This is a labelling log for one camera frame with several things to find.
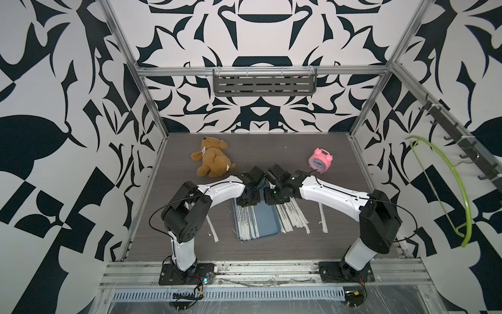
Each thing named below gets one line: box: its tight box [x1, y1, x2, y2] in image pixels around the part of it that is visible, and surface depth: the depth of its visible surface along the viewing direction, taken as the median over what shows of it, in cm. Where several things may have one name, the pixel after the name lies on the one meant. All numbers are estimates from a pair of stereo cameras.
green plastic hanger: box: [405, 135, 473, 248], surface depth 60 cm
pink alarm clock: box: [307, 147, 333, 175], surface depth 101 cm
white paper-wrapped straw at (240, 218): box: [235, 204, 244, 241], surface depth 89 cm
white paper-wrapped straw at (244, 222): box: [237, 206, 251, 241], surface depth 88 cm
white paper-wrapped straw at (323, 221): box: [318, 202, 329, 234], surface depth 88 cm
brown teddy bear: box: [190, 136, 237, 178], surface depth 101 cm
